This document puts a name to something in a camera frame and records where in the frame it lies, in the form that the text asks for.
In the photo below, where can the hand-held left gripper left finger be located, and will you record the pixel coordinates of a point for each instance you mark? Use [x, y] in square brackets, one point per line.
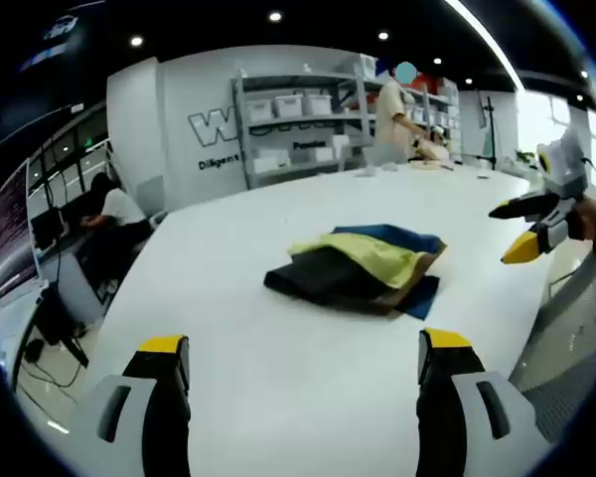
[129, 427]

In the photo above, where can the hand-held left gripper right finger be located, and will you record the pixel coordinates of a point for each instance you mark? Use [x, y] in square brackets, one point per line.
[457, 422]

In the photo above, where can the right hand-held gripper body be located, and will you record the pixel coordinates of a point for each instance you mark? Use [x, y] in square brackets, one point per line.
[571, 169]

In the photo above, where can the yellow blue grey garment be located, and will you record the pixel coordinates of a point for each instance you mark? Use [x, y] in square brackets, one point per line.
[372, 253]

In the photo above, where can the person's right hand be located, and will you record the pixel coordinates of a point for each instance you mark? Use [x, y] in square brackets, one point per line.
[593, 223]

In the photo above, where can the black tripod stand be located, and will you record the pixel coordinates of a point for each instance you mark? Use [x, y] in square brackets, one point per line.
[490, 134]

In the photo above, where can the grey mesh office chair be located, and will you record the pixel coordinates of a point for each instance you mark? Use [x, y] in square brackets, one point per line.
[571, 318]

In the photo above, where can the large computer monitor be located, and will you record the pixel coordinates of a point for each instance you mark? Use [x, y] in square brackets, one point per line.
[10, 233]

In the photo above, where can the white storage bin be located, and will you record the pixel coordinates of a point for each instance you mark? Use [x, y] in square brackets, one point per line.
[260, 110]
[319, 103]
[289, 105]

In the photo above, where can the grey metal shelving rack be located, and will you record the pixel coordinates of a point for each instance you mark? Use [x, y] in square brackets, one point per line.
[241, 134]

